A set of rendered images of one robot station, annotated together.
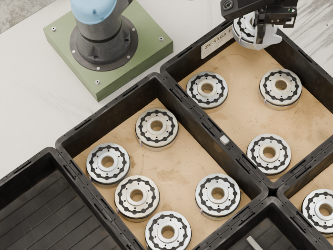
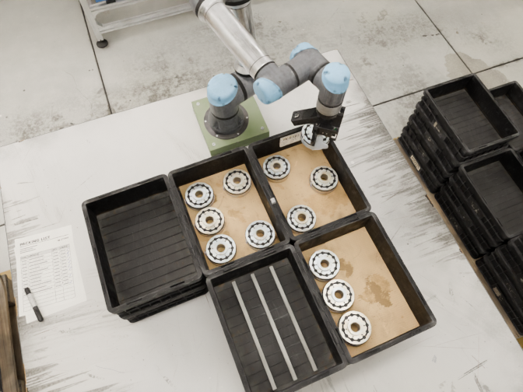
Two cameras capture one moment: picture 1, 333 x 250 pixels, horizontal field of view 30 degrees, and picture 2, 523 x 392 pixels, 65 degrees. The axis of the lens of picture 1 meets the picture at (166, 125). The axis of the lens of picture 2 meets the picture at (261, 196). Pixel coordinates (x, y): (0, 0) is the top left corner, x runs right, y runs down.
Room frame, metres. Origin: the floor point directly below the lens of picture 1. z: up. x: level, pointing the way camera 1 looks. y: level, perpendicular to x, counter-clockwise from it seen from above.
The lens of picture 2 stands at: (0.00, -0.20, 2.19)
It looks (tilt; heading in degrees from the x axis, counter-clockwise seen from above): 65 degrees down; 11
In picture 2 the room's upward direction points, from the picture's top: 1 degrees clockwise
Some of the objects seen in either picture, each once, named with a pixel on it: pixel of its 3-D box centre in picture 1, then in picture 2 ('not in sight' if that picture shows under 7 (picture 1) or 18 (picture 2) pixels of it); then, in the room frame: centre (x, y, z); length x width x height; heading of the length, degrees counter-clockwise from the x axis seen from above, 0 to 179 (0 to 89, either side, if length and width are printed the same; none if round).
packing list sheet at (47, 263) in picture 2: not in sight; (47, 271); (0.22, 0.64, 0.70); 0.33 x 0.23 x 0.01; 33
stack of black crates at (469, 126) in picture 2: not in sight; (451, 136); (1.40, -0.94, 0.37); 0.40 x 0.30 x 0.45; 33
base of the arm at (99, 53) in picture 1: (101, 31); (225, 113); (0.97, 0.15, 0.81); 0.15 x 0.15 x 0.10
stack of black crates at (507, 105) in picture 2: not in sight; (503, 126); (1.62, -1.28, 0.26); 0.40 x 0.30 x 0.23; 33
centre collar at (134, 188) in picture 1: (136, 195); (209, 219); (0.48, 0.08, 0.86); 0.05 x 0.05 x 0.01
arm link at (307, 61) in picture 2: not in sight; (306, 65); (0.84, -0.15, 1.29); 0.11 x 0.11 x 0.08; 49
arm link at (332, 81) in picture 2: not in sight; (333, 84); (0.79, -0.24, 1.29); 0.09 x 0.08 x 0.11; 49
